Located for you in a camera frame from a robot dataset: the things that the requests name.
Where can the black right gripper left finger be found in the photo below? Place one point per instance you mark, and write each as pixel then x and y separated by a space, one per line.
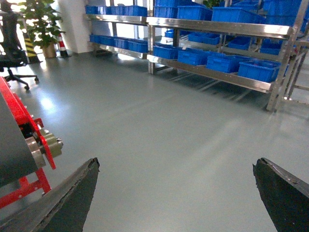
pixel 63 209

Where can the blue bin with red bags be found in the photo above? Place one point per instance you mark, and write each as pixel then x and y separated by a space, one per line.
pixel 260 70

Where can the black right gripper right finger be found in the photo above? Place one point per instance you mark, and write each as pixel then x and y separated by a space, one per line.
pixel 285 196

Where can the dark conveyor belt with red frame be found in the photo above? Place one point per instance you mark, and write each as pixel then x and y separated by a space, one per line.
pixel 25 148

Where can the blue bin behind front bin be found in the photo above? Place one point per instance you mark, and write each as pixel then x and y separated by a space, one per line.
pixel 226 64

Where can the steel shelf rack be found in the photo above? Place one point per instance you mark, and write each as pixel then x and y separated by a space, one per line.
pixel 279 33
pixel 119 27

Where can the yellow black striped post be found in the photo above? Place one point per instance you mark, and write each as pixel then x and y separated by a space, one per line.
pixel 32 55

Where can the black office chair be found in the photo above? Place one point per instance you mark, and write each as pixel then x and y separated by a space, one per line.
pixel 13 55

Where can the potted green plant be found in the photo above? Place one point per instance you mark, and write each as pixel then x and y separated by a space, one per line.
pixel 42 24

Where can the steel shelf rack near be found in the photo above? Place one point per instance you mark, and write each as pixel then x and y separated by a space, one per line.
pixel 279 33

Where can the steel shelf rack far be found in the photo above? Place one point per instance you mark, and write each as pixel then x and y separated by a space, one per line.
pixel 119 27

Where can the red white traffic cone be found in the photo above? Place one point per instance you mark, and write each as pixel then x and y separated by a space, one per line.
pixel 62 48

